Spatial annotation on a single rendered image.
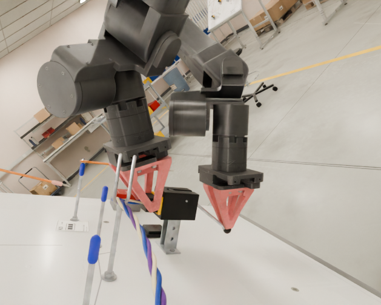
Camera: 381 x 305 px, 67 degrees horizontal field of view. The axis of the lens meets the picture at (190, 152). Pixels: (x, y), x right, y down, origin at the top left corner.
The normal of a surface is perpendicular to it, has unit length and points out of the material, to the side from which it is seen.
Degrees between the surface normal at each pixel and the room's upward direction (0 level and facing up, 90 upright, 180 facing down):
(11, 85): 90
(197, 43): 43
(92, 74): 149
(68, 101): 71
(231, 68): 52
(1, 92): 90
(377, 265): 0
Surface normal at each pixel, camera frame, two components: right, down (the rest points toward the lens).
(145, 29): -0.49, 0.37
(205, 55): -0.03, -0.40
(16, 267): 0.16, -0.99
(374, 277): -0.59, -0.73
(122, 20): -0.39, 0.21
